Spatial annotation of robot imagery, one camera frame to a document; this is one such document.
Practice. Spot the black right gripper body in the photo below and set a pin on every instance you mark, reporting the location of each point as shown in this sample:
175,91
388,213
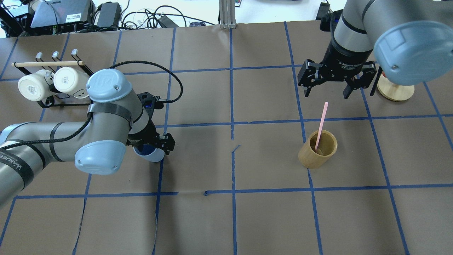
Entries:
342,59

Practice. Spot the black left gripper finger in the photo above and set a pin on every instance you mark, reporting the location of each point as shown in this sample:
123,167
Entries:
167,143

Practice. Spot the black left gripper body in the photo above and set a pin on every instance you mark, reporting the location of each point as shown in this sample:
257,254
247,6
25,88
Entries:
149,135

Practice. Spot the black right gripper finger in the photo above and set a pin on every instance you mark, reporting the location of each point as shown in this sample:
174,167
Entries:
308,76
368,71

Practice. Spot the light blue plastic cup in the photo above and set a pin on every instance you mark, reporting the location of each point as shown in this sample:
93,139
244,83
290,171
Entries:
149,153

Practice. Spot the pink chopstick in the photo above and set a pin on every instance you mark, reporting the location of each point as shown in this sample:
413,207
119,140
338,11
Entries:
322,119

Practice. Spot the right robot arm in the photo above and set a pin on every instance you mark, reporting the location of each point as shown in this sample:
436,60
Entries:
410,41

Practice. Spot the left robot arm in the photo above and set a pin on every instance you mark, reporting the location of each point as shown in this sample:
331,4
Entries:
117,117

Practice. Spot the round wooden stand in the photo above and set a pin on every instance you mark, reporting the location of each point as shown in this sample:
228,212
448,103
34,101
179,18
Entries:
394,92

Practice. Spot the bamboo cylinder holder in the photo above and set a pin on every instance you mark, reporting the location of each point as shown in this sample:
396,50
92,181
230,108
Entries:
318,148

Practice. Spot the white mug inner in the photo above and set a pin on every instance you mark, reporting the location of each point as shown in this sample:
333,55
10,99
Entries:
72,82

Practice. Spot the white mug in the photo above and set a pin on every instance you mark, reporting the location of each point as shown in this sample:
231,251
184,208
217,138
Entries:
72,82
36,86

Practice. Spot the white mug outer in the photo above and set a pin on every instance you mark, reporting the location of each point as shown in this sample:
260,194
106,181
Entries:
36,86

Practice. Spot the black power adapter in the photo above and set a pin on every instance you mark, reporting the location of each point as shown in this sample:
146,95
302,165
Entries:
108,14

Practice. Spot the wooden rack dowel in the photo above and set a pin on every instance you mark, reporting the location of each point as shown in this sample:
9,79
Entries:
48,64

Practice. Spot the aluminium frame post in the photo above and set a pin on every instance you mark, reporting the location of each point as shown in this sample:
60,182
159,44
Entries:
227,14

